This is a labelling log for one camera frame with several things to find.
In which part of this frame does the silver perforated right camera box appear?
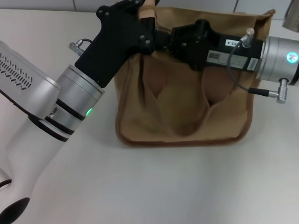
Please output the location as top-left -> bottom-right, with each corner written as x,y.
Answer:
282,0 -> 299,33

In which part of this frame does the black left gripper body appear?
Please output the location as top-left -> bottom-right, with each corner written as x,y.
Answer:
73,0 -> 157,89

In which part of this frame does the khaki canvas food bag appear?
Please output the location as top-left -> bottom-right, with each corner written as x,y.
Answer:
115,0 -> 276,153

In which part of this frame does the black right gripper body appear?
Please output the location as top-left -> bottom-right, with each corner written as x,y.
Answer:
187,19 -> 265,74

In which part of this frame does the left gripper cable with plug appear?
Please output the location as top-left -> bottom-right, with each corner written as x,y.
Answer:
69,37 -> 93,54

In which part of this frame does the gripper cable with plug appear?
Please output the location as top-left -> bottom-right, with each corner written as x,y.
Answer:
69,37 -> 93,54
225,26 -> 292,104

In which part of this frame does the silver perforated camera box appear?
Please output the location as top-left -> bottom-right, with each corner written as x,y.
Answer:
282,0 -> 299,33
0,40 -> 64,121

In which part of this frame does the silver perforated left camera box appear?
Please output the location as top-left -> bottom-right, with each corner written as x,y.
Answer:
0,40 -> 64,121

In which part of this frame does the right gripper cable with plug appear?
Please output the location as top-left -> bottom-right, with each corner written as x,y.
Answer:
225,26 -> 292,104

